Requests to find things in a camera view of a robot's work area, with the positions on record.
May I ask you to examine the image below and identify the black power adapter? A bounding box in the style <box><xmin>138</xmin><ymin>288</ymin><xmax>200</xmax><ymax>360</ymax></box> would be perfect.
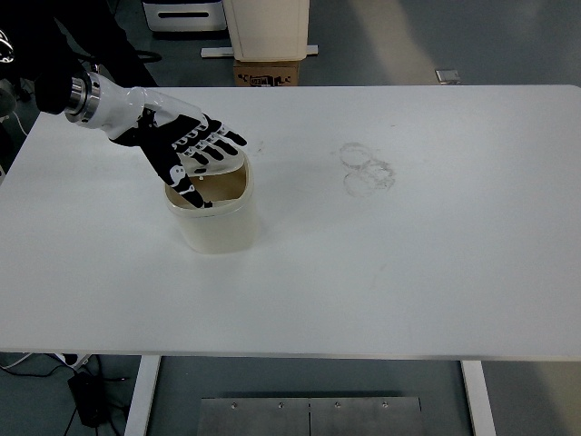
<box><xmin>66</xmin><ymin>371</ymin><xmax>111</xmax><ymax>429</ymax></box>

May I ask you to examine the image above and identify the black floor cable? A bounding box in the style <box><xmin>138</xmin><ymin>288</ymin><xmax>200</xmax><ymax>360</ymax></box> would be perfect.
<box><xmin>0</xmin><ymin>354</ymin><xmax>137</xmax><ymax>436</ymax></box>

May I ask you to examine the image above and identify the white table leg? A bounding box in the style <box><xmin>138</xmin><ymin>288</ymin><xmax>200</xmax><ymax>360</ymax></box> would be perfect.
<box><xmin>459</xmin><ymin>360</ymin><xmax>497</xmax><ymax>436</ymax></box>
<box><xmin>123</xmin><ymin>355</ymin><xmax>162</xmax><ymax>436</ymax></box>

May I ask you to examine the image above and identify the white cable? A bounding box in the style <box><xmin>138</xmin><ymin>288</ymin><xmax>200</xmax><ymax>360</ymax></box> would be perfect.
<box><xmin>0</xmin><ymin>353</ymin><xmax>29</xmax><ymax>372</ymax></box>

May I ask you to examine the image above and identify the grey metal plate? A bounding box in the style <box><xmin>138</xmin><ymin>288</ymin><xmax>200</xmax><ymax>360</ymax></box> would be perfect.
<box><xmin>199</xmin><ymin>396</ymin><xmax>424</xmax><ymax>436</ymax></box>

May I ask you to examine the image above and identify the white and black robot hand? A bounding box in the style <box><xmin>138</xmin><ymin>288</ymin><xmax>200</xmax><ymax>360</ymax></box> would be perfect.
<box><xmin>94</xmin><ymin>74</ymin><xmax>249</xmax><ymax>211</ymax></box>

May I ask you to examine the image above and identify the large cream bin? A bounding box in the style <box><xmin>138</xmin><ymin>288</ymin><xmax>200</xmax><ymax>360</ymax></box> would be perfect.
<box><xmin>222</xmin><ymin>0</ymin><xmax>312</xmax><ymax>63</ymax></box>

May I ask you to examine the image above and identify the white appliance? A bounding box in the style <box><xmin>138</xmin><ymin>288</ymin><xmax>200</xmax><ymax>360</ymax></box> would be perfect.
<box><xmin>142</xmin><ymin>0</ymin><xmax>228</xmax><ymax>34</ymax></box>

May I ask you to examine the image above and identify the brown cardboard box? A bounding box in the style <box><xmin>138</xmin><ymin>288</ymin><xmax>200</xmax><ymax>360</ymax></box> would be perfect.
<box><xmin>231</xmin><ymin>57</ymin><xmax>300</xmax><ymax>88</ymax></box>

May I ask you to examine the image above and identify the cream trash bin body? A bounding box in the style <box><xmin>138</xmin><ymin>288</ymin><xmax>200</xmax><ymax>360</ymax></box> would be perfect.
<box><xmin>162</xmin><ymin>152</ymin><xmax>259</xmax><ymax>255</ymax></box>

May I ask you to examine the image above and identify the white floor bar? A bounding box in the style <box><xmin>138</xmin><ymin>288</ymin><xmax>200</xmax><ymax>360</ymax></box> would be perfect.
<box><xmin>199</xmin><ymin>43</ymin><xmax>320</xmax><ymax>59</ymax></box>

